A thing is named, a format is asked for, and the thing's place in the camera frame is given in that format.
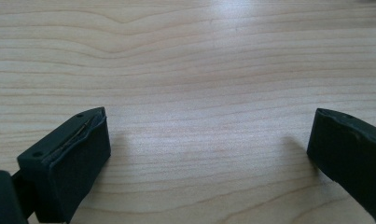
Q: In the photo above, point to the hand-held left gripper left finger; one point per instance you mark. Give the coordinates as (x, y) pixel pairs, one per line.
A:
(70, 161)

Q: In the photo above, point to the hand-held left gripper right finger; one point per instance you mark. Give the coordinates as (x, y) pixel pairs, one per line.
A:
(353, 152)

